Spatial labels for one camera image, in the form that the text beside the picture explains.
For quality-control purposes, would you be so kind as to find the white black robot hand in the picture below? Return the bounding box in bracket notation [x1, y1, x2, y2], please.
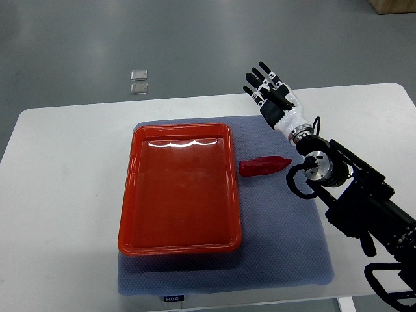
[243, 61, 315, 145]

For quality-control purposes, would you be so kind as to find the red pepper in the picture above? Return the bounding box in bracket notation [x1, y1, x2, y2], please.
[239, 156, 292, 177]

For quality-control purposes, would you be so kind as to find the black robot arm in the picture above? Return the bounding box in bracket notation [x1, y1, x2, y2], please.
[286, 118, 415, 311]

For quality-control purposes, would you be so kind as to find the red plastic tray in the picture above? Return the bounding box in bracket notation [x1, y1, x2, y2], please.
[118, 123, 242, 257]

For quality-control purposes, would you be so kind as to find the blue textured mat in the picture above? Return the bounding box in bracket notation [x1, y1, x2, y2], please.
[118, 116, 334, 296]

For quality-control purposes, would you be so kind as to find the wooden box corner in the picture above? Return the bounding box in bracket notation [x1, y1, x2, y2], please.
[369, 0, 415, 15]

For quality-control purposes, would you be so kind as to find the upper floor outlet plate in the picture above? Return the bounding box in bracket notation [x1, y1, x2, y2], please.
[130, 69, 148, 81]

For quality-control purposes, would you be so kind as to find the white table leg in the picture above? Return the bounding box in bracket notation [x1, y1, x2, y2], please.
[337, 296, 356, 312]

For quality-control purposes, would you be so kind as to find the black table label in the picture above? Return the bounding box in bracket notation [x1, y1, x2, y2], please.
[164, 294, 185, 302]

